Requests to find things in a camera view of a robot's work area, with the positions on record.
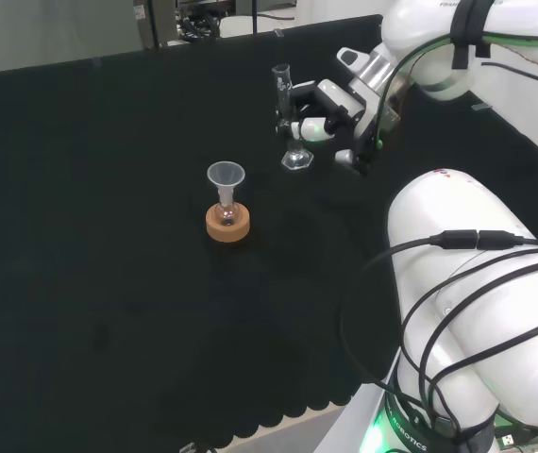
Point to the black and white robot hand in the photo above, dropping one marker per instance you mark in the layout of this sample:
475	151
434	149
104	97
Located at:
344	111

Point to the dark metal post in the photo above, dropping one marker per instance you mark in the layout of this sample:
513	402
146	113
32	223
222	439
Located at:
155	23

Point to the black bench cloth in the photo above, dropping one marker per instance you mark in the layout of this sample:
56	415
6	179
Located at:
108	283

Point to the clear glass graduated cylinder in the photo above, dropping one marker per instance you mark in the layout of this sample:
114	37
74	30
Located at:
297	160

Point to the small round-bottom glass flask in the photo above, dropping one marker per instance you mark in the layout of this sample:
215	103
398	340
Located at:
226	214

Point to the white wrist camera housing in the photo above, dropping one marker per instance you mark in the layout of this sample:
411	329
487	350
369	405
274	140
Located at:
350	57

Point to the grey tape strip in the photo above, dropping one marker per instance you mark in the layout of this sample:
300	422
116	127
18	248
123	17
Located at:
480	107

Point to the silver usb plug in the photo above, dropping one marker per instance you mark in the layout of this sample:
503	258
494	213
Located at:
507	440

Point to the clear plastic funnel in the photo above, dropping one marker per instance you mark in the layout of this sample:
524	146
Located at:
225	173

